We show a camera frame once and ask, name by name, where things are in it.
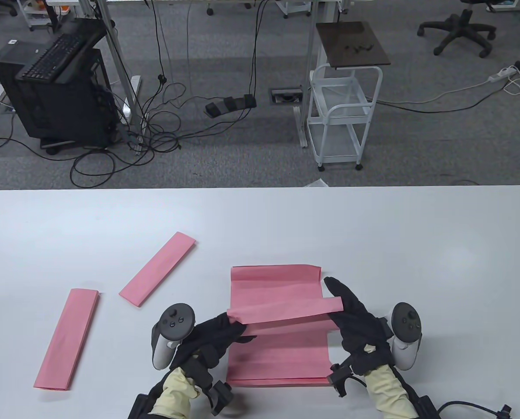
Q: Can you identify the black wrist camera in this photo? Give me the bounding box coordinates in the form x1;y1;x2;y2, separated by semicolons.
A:
205;380;235;416
325;351;361;398

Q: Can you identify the forearm sensor box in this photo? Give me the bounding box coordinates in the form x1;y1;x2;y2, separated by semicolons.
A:
127;393;156;419
406;393;439;419

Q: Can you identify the white desk leg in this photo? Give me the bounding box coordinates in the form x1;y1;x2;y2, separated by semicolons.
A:
79;0;143;153

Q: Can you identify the white power strip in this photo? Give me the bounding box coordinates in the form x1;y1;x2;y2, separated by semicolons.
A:
488;65;519;83

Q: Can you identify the white rolling cart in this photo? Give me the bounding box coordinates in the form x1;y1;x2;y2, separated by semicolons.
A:
307;65;383;172

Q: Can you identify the pink paper sheet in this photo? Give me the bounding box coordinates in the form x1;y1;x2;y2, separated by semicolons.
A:
226;264;331;387
119;231;197;308
33;288;100;391
226;296;345;381

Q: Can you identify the dark brown board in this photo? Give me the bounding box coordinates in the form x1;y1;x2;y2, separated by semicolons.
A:
315;21;391;70

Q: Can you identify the black sensor cable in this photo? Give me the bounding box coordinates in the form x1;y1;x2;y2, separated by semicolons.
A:
434;401;512;419

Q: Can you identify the black office chair base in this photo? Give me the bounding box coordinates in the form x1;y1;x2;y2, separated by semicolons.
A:
418;0;497;58

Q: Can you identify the person's left hand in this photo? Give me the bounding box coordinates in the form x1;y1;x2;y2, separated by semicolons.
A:
168;311;257;380

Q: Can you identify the black computer tower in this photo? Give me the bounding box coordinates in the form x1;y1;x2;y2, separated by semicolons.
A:
0;41;117;149

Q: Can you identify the white storage trolley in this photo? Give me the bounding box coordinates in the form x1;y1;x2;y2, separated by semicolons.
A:
16;0;55;31

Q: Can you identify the long black floor cable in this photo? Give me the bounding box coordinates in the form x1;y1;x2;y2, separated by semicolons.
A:
376;83;511;114

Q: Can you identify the black hanging cable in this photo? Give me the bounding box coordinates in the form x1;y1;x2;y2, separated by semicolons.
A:
243;0;271;99

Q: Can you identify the metal floor socket box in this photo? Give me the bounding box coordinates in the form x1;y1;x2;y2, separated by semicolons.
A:
269;88;304;105

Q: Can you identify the tangle of black cables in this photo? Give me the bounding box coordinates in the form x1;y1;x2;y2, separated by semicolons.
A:
0;0;208;189

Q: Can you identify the black flat panel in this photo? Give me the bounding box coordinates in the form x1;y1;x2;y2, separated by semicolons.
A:
53;17;109;83

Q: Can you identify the grey white VR controller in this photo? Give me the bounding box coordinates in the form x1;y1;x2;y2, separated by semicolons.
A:
151;302;197;371
384;302;423;371

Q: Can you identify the person's right hand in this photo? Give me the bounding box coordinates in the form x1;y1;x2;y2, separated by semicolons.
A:
323;276;394;376

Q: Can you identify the black keyboard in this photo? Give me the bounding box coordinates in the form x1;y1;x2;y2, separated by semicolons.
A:
15;33;86;83

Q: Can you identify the black foot pedal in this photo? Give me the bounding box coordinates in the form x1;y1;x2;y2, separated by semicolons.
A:
205;94;257;117

